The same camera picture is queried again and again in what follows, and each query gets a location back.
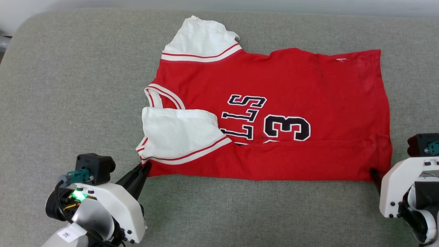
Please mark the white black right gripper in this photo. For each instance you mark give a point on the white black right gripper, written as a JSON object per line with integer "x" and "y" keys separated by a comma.
{"x": 392, "y": 185}

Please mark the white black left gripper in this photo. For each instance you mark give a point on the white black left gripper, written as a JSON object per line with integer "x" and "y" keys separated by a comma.
{"x": 120, "y": 209}

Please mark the red white basketball jersey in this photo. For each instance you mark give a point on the red white basketball jersey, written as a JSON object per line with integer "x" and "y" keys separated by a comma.
{"x": 291, "y": 85}

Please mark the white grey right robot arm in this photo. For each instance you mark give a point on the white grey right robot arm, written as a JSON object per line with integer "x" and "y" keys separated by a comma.
{"x": 425, "y": 195}

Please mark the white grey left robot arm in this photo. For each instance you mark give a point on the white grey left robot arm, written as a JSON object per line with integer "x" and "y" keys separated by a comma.
{"x": 92, "y": 216}

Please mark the grey fabric sofa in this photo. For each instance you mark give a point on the grey fabric sofa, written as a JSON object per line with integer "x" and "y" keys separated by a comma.
{"x": 85, "y": 103}

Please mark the grey rounded object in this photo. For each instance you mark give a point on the grey rounded object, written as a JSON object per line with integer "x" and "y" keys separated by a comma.
{"x": 4, "y": 43}

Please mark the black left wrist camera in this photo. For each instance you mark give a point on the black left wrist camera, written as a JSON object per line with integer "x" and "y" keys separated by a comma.
{"x": 97, "y": 166}

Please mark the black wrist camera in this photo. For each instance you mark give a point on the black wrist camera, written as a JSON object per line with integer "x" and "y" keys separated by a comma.
{"x": 97, "y": 166}
{"x": 416, "y": 144}

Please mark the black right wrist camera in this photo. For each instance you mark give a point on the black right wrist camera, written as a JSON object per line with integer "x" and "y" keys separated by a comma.
{"x": 416, "y": 144}

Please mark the teal left camera connector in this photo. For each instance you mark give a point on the teal left camera connector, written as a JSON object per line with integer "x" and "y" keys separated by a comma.
{"x": 79, "y": 176}

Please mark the teal camera connector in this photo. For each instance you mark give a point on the teal camera connector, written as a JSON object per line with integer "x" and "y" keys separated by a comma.
{"x": 434, "y": 147}
{"x": 79, "y": 176}

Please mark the teal right camera connector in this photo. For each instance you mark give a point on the teal right camera connector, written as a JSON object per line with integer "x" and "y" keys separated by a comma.
{"x": 434, "y": 147}

